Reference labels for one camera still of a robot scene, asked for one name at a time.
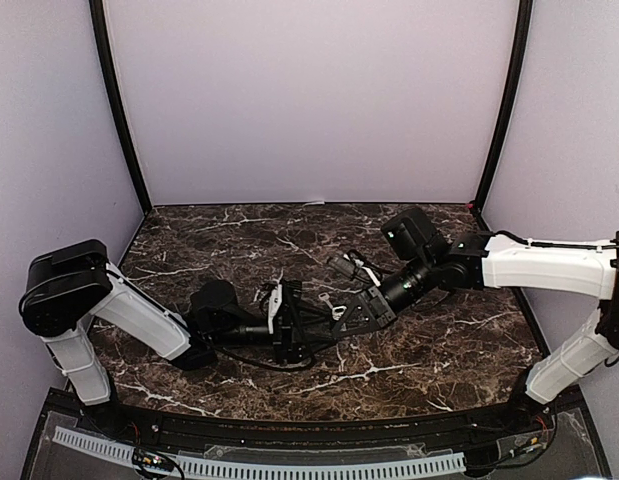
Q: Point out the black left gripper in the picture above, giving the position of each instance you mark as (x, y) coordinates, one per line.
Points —
(287, 342)

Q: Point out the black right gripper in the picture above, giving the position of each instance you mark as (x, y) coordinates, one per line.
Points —
(370, 310)

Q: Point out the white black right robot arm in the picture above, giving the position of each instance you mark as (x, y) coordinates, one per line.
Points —
(479, 260)

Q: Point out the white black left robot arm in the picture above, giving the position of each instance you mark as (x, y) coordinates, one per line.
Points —
(70, 285)

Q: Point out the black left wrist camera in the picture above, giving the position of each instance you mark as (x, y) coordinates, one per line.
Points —
(277, 296)

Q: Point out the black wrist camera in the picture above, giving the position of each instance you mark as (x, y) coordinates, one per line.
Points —
(356, 267)
(277, 296)

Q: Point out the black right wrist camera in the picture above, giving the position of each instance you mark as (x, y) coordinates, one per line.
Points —
(356, 267)

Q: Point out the black table front rail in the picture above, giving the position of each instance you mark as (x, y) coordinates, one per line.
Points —
(171, 429)

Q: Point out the white slotted cable duct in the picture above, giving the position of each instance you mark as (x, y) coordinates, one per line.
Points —
(225, 462)

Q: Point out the black right frame post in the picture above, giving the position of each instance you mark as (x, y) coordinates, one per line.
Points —
(510, 89)

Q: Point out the black frame post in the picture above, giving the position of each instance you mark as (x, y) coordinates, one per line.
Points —
(117, 109)
(510, 89)

